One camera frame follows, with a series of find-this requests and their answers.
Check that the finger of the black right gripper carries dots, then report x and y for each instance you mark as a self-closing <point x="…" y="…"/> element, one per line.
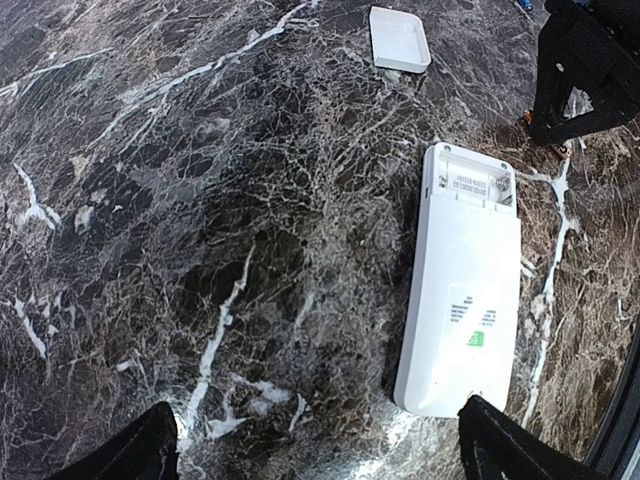
<point x="587" y="69"/>

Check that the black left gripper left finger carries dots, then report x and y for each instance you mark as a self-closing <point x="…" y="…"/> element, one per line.
<point x="145" y="449"/>

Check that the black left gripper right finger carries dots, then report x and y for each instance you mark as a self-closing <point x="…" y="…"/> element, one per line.
<point x="492" y="446"/>

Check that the white remote control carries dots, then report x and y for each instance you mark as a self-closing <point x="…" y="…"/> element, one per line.
<point x="461" y="323"/>

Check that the white battery cover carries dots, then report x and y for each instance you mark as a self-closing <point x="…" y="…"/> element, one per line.
<point x="398" y="41"/>

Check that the gold AAA battery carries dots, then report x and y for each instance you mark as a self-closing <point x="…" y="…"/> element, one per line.
<point x="563" y="151"/>

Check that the blue AAA battery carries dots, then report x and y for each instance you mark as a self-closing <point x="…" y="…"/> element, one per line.
<point x="526" y="5"/>

